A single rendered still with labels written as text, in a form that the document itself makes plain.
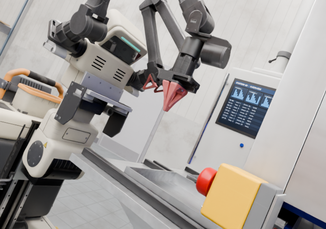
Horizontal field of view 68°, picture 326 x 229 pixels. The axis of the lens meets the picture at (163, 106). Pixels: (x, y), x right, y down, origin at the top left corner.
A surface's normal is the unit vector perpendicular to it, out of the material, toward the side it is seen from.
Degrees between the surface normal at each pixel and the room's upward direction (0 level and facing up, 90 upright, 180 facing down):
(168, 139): 90
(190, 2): 100
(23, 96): 92
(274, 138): 90
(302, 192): 90
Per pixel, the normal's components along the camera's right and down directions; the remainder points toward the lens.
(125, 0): -0.32, -0.20
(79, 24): -0.47, -0.03
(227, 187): -0.51, -0.28
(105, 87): 0.74, 0.30
